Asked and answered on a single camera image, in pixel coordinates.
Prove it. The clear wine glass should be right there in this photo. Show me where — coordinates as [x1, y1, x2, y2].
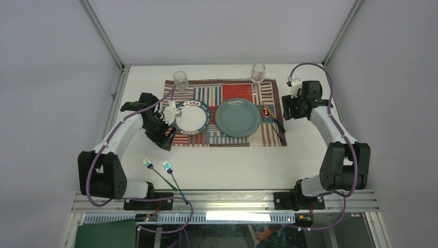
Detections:
[251, 63, 265, 97]

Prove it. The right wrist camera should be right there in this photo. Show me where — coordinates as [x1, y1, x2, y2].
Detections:
[287, 77, 302, 98]

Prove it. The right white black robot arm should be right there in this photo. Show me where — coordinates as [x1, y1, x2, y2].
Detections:
[281, 80, 371, 211]

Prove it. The white green-rimmed small plate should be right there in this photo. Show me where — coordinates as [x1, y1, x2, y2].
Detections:
[172, 100, 212, 135]

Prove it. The brown striped placemat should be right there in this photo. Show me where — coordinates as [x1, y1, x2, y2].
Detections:
[161, 79, 285, 147]

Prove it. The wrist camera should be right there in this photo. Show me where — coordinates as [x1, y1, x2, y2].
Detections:
[162, 100, 182, 126]
[287, 77, 302, 98]

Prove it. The iridescent spoon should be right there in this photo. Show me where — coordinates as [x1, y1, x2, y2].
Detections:
[260, 107, 286, 144]

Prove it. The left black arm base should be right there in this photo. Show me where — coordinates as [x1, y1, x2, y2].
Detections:
[123, 192, 174, 211]

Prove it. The large teal plate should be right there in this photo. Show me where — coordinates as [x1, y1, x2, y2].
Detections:
[214, 98, 262, 138]

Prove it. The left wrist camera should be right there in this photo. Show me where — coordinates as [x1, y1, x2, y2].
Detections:
[162, 100, 182, 126]

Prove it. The gold knife dark handle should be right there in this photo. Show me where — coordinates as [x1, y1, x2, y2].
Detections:
[262, 102, 286, 133]

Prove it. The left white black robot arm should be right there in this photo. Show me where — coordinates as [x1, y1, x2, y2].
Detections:
[77, 92, 181, 210]

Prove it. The green board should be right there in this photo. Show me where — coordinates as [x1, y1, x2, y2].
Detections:
[74, 219, 136, 247]

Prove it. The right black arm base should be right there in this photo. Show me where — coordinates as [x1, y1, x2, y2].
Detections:
[273, 190, 325, 211]

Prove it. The white slotted cable duct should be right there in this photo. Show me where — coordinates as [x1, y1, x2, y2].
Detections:
[83, 211, 295, 225]

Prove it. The clear plastic cup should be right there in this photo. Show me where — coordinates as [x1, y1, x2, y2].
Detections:
[173, 71, 189, 91]

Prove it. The aluminium front rail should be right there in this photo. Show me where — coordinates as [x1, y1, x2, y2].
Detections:
[71, 189, 380, 213]

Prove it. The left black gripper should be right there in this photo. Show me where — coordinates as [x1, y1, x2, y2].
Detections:
[142, 114, 178, 151]

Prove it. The iridescent fork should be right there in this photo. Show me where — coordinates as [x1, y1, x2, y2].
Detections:
[142, 158, 178, 191]
[163, 161, 186, 199]

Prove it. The orange object below table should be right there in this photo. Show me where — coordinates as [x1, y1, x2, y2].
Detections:
[256, 225, 277, 242]

